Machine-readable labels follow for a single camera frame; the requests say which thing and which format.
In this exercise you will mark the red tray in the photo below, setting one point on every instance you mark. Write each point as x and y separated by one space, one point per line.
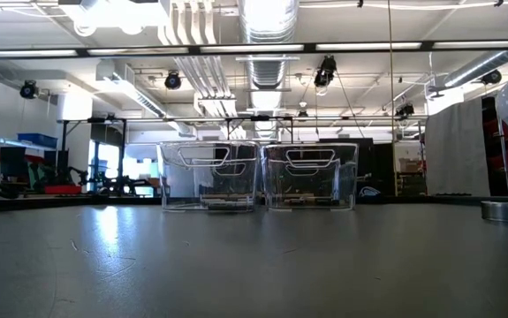
63 189

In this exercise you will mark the black overhead frame beam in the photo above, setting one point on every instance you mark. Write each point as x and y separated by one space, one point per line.
311 46

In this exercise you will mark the green background object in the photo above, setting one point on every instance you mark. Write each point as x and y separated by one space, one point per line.
37 174

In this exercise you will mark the white background table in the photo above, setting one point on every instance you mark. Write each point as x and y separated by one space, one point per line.
6 142

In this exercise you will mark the silver ribbed ceiling duct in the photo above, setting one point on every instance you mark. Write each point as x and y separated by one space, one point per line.
269 75

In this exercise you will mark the black background workstation frame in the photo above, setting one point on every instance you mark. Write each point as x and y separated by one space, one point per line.
258 117

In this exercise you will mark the black table edge rail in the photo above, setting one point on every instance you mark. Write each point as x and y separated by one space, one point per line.
37 201

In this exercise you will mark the white ceiling pipe bundle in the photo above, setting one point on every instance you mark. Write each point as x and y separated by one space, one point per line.
200 75

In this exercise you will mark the white rectangular air duct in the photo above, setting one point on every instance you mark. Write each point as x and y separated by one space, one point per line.
125 84

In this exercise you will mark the black background robot arm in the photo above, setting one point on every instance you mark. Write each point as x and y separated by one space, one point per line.
112 182

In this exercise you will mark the metal rack post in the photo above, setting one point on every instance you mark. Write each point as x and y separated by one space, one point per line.
505 168

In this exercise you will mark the clear plastic bin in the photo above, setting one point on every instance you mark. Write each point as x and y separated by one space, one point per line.
209 176
310 176

